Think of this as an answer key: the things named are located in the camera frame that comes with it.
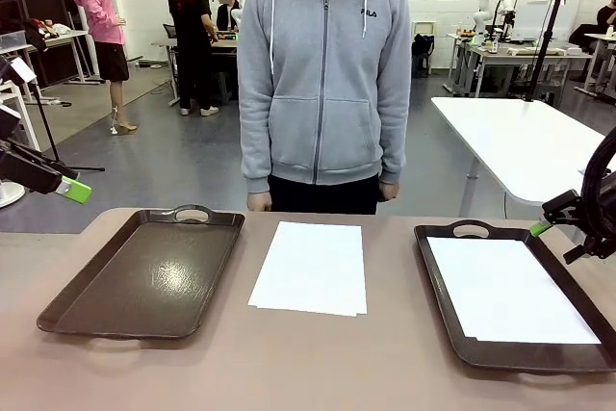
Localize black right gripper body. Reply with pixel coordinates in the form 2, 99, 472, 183
579, 167, 616, 253

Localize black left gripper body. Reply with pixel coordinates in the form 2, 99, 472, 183
0, 140, 38, 191

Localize white A4 paper stack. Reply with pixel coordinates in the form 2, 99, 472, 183
246, 220, 369, 319

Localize person's left forearm grey sleeve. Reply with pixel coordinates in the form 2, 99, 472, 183
377, 88, 413, 186

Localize person's right forearm grey sleeve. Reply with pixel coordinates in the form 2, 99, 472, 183
239, 92, 273, 194

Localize person's right hand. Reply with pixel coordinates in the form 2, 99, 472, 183
246, 191, 272, 213

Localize white round stand base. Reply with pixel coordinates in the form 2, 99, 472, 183
0, 178, 26, 210

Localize large white table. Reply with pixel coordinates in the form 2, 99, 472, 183
429, 95, 616, 258

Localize black tripod with white panel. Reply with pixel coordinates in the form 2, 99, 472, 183
0, 55, 106, 174

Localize clear plastic storage box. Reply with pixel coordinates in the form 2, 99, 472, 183
0, 29, 28, 52

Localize white cluttered side table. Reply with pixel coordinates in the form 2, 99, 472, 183
0, 28, 92, 92

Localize dark cloth pile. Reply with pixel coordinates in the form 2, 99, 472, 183
18, 17, 62, 52

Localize long grey work table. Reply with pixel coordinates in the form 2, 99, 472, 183
445, 33, 594, 98

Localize mannequin in pink hoodie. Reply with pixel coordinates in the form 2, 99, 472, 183
65, 0, 140, 136

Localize black office chair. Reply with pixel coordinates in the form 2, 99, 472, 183
566, 23, 605, 83

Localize seated person with black hair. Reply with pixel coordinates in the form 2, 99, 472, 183
595, 0, 616, 37

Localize man in black t-shirt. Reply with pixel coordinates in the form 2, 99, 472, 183
167, 0, 220, 117

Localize black backpack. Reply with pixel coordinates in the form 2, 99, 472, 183
412, 34, 434, 78

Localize wooden top work table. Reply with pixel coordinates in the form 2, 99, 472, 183
152, 37, 241, 108

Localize seated person in black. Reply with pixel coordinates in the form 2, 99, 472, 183
215, 0, 242, 32

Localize black trousers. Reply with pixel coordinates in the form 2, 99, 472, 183
267, 172, 381, 216

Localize grey zip hoodie torso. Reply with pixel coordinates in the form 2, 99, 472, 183
238, 0, 414, 186

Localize black cable loop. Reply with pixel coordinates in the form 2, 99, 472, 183
579, 126, 616, 200

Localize brown plastic handled tray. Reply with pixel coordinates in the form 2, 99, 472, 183
37, 203, 245, 341
413, 218, 616, 376

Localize black camera pole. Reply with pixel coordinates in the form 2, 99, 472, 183
523, 0, 572, 103

